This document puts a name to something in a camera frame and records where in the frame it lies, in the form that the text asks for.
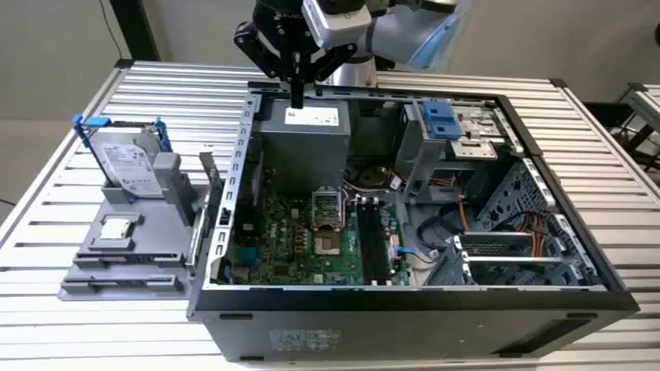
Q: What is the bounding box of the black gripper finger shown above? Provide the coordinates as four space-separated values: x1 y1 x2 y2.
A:
295 43 357 109
231 22 298 109

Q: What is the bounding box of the black RAM slot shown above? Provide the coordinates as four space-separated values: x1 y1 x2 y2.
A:
357 197 371 285
361 197 378 285
367 197 383 285
374 197 390 285

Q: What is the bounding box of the grey power supply unit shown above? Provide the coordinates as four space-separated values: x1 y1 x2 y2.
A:
251 98 353 194

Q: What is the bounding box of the blue drive latch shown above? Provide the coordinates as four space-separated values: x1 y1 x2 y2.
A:
419 99 463 141

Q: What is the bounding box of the grey drive cage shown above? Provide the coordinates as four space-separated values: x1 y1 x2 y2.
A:
395 98 515 204

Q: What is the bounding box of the metal socket cover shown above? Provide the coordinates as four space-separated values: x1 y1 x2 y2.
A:
311 185 345 230

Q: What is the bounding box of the hard disk in blue carrier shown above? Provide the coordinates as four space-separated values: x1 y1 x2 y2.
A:
70 113 174 204

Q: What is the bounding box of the CPU socket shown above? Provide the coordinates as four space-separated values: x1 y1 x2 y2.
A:
311 228 345 257

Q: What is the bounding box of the green motherboard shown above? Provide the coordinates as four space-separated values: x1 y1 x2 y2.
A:
229 185 413 287

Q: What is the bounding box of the grey parts rack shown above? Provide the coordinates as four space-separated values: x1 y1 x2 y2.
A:
57 152 199 302

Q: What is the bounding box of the silver CPU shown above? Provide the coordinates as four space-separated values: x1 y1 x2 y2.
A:
98 218 135 240

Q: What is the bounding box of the grey disk bay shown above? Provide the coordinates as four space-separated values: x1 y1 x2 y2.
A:
425 230 591 288

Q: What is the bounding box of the metal slat table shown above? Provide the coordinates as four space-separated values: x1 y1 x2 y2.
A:
610 82 660 173

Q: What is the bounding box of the black grey PC case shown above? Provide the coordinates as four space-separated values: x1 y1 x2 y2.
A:
185 80 639 364

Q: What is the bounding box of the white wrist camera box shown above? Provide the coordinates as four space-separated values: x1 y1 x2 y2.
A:
301 0 373 50

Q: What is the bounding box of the black post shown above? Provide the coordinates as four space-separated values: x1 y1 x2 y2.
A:
105 0 161 63

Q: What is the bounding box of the power supply wire bundle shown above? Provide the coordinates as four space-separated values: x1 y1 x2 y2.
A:
341 164 411 194

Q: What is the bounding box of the graphics card with metal bracket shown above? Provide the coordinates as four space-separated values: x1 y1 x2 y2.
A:
183 142 226 274

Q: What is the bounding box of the thick black cable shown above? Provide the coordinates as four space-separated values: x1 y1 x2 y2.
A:
415 214 459 254

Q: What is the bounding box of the red orange yellow wire bundle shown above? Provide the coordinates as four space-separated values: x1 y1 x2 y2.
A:
521 213 547 259

